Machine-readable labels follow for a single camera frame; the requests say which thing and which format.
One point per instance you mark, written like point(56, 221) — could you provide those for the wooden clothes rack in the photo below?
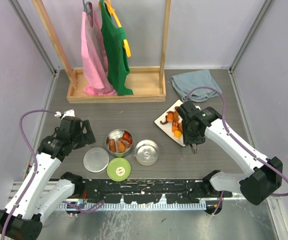
point(147, 82)

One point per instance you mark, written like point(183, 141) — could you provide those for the white square plate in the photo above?
point(167, 128)

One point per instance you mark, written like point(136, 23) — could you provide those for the pink shirt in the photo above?
point(94, 58)

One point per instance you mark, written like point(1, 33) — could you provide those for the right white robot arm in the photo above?
point(260, 176)

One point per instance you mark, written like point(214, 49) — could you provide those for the large round steel tin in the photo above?
point(117, 134)

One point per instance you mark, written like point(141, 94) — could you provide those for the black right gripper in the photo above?
point(187, 138)

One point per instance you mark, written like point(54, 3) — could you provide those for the red food piece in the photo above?
point(127, 137)

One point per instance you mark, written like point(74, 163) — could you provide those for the yellow clothes hanger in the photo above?
point(112, 22)

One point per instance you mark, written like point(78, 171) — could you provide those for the folded blue towel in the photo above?
point(202, 79)

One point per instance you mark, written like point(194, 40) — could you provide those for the small steel bowl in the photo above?
point(146, 152)

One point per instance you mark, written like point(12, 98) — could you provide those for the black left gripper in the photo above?
point(90, 138)

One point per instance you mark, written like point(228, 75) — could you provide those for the grey clothes hanger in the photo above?
point(88, 9)

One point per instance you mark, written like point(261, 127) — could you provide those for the green shirt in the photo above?
point(118, 68)

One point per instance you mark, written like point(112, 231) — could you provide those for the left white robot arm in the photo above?
point(23, 217)

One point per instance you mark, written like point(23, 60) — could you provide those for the brown sausage piece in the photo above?
point(112, 145)

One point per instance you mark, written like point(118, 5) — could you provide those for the brown meat chunk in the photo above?
point(126, 143)

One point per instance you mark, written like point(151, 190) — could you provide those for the round steel lid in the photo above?
point(96, 160)

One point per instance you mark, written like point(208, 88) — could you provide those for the orange food piece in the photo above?
point(121, 147)

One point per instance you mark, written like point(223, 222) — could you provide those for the food pile on plate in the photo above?
point(172, 117)

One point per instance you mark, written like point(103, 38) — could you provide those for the green round lid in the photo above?
point(118, 169)

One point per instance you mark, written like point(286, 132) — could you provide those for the white cable duct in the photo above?
point(160, 206)

